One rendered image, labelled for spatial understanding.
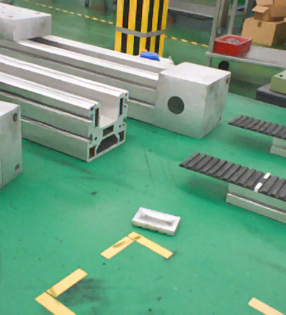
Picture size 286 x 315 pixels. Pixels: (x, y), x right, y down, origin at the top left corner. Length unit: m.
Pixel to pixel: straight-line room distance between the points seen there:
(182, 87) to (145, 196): 0.24
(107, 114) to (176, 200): 0.19
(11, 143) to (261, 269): 0.33
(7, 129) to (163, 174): 0.22
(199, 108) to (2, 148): 0.33
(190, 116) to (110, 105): 0.15
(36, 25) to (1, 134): 0.46
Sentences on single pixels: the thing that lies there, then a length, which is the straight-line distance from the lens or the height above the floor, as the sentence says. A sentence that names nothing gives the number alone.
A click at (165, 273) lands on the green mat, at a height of 0.78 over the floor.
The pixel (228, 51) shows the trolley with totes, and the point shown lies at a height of 0.29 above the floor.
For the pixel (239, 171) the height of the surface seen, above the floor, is 0.81.
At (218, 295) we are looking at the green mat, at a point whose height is 0.78.
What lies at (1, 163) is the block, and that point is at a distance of 0.58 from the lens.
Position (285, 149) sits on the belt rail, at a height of 0.79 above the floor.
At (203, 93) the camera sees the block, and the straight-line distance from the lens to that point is 0.74.
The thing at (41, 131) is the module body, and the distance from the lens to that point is 0.69.
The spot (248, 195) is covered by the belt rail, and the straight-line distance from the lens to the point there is 0.58.
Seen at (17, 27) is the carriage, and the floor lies 0.89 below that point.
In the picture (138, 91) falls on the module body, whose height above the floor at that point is 0.83.
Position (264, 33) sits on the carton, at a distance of 5.73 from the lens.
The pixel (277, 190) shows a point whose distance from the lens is 0.58.
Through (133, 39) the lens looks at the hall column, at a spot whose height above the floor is 0.25.
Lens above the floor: 1.08
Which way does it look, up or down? 26 degrees down
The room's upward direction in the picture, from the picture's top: 6 degrees clockwise
